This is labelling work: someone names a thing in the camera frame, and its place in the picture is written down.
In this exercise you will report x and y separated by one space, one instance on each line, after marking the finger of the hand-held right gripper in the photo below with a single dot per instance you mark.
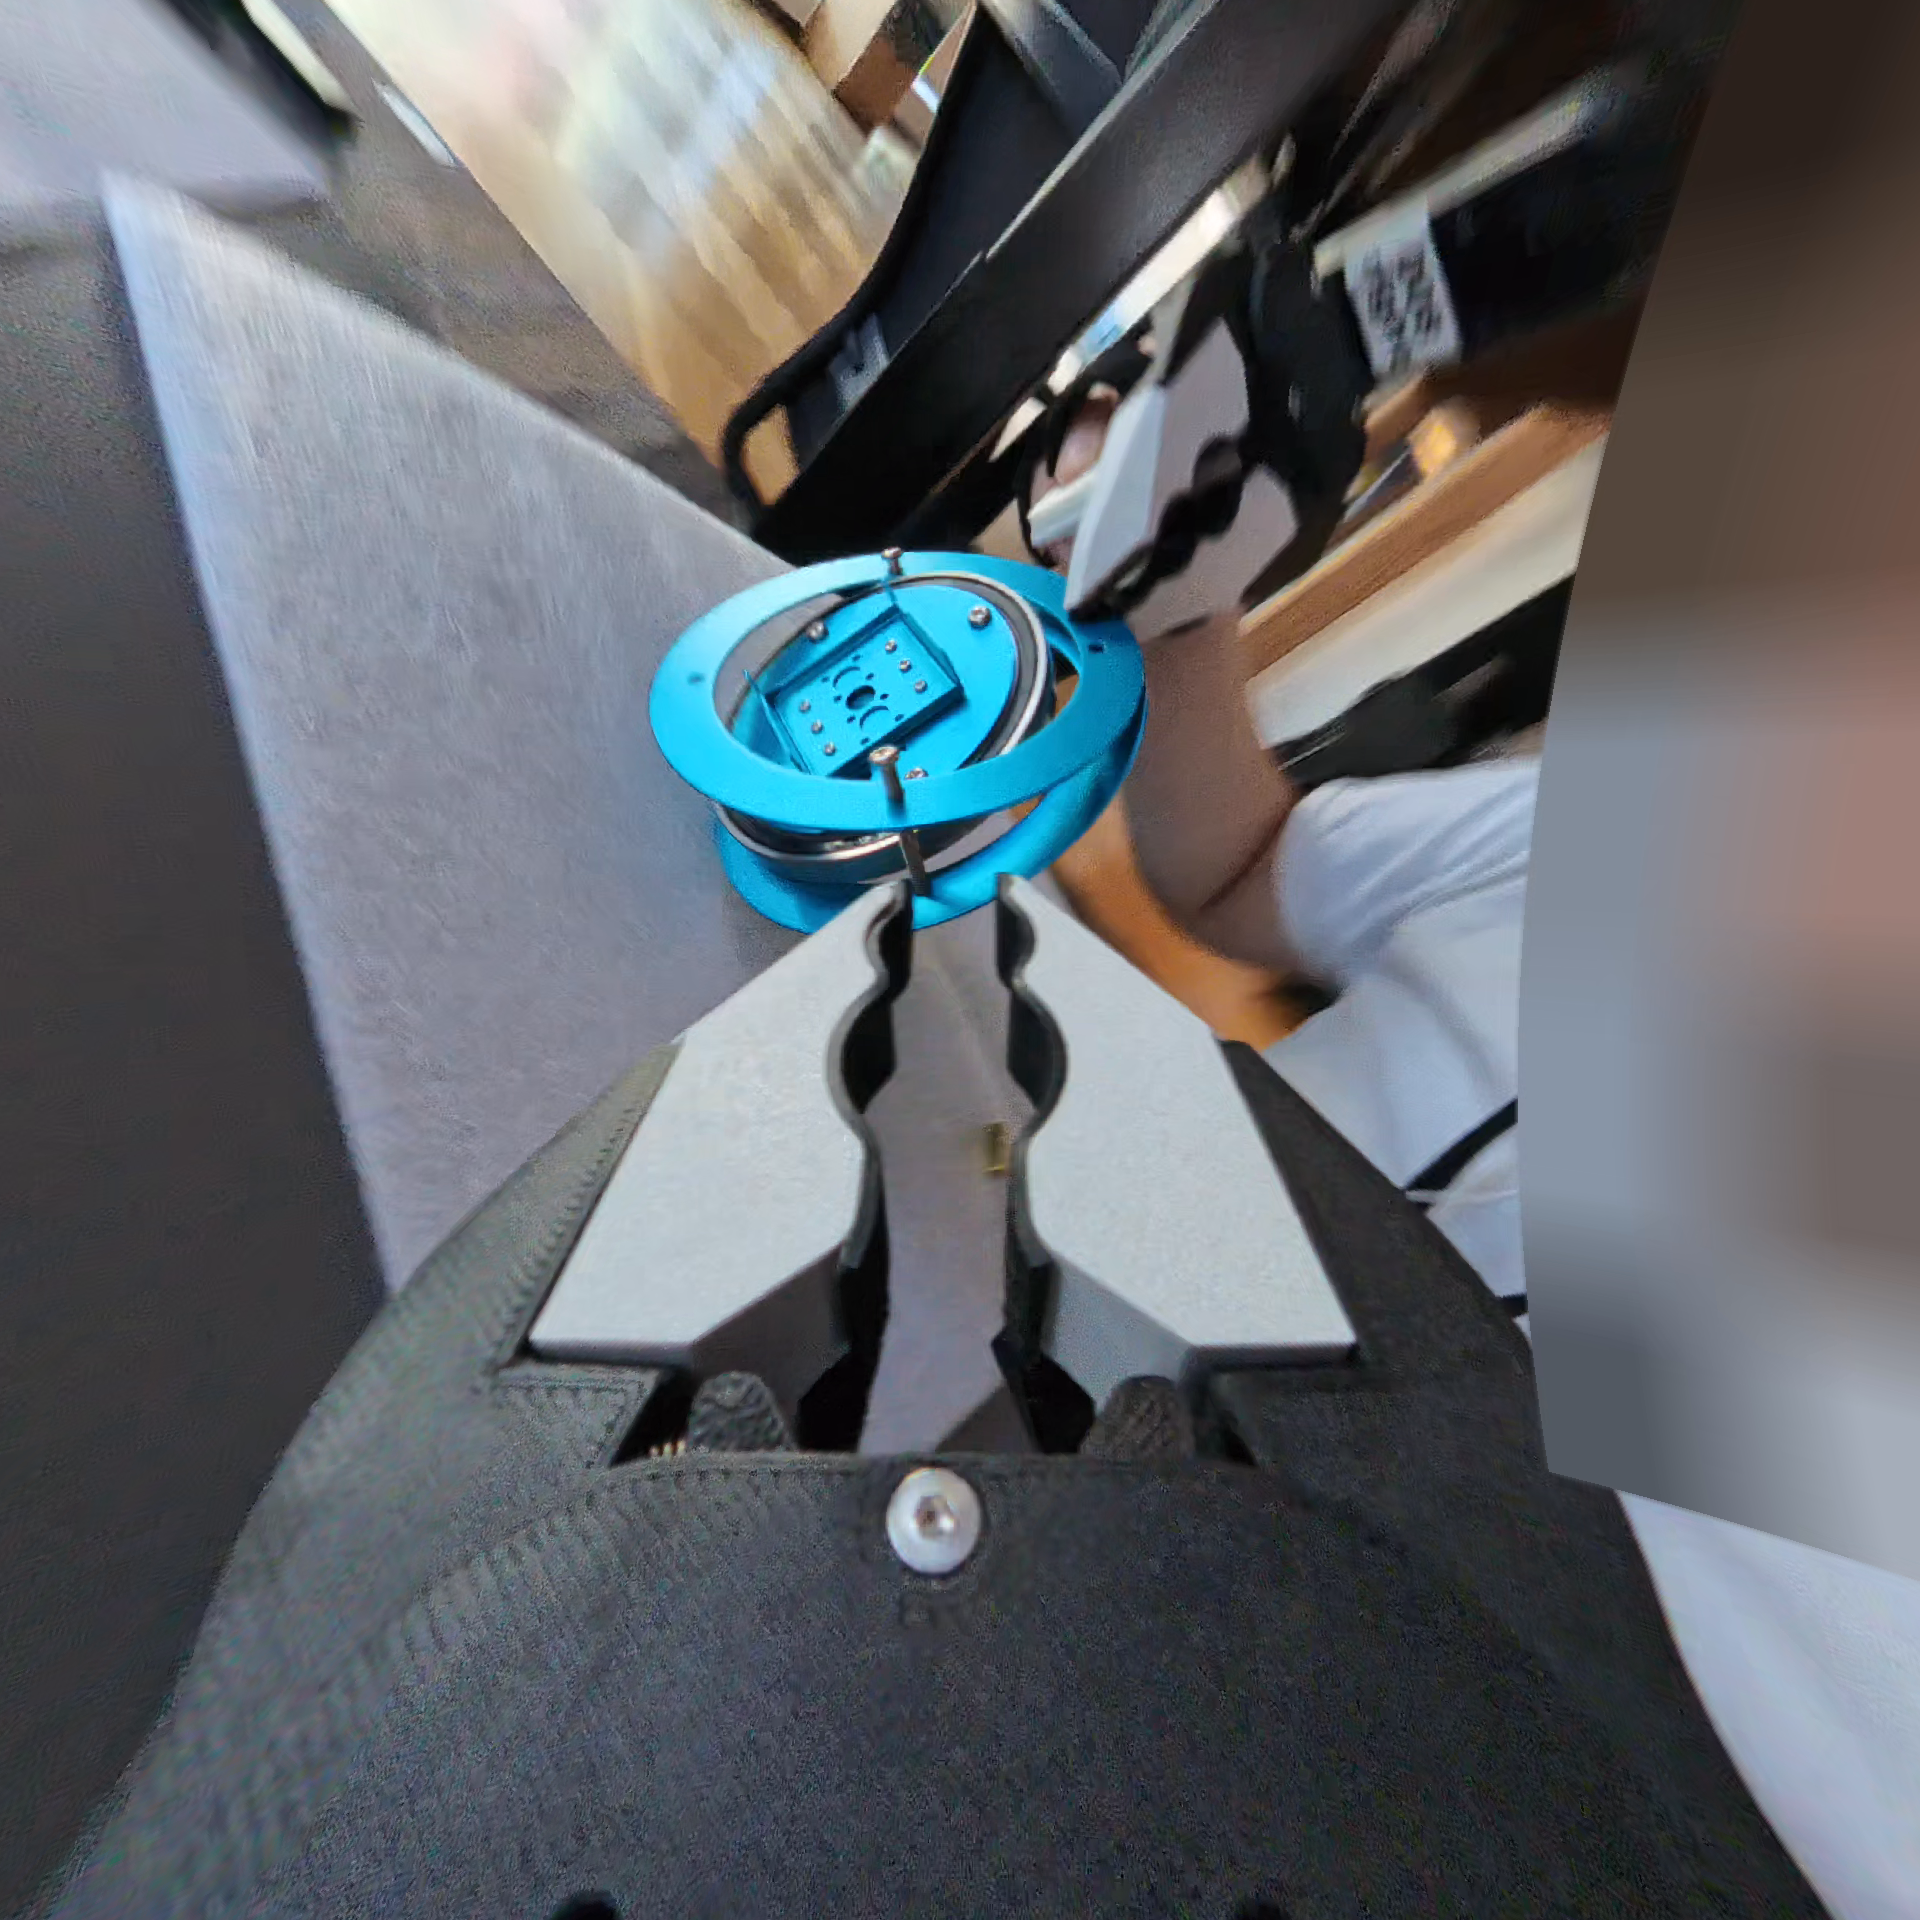
1140 464
1254 547

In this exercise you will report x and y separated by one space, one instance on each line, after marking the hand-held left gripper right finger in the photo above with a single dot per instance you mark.
1184 1200

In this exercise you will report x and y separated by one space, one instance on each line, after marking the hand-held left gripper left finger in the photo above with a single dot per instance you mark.
704 1200

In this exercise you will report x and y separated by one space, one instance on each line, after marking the blue metal turntable assembly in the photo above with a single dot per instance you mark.
704 704

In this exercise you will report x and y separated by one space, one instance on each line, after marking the person's right forearm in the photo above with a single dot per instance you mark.
1200 780

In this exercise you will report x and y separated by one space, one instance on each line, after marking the white foam sheet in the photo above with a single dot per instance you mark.
451 676

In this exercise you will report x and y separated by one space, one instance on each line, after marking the black metal frame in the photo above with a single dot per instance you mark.
1049 254

